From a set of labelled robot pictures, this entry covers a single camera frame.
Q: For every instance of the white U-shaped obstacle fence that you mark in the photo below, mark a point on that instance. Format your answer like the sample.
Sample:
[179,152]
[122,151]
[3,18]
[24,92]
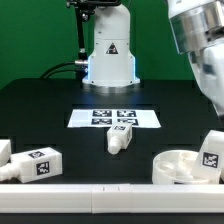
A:
[111,198]

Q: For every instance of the paper sheet with tags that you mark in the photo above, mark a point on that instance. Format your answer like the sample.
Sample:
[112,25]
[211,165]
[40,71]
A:
[107,117]

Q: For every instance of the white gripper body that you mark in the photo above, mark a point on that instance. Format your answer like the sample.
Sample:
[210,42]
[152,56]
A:
[208,68]

